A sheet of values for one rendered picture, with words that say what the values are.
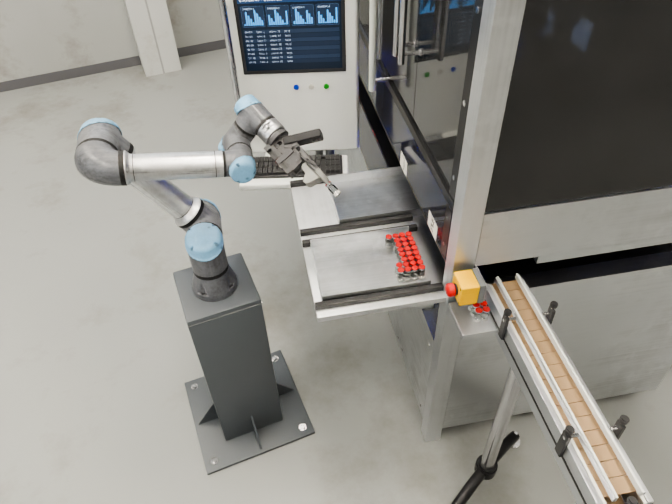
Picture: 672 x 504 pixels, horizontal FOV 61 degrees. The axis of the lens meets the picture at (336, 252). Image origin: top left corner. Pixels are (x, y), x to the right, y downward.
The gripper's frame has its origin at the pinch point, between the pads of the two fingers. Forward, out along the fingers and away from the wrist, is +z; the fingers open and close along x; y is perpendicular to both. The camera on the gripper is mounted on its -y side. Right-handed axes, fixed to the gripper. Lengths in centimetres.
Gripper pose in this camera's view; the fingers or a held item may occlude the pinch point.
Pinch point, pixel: (327, 180)
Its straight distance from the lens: 164.9
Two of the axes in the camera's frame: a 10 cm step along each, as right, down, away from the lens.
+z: 6.8, 7.2, -1.5
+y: -7.3, 6.9, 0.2
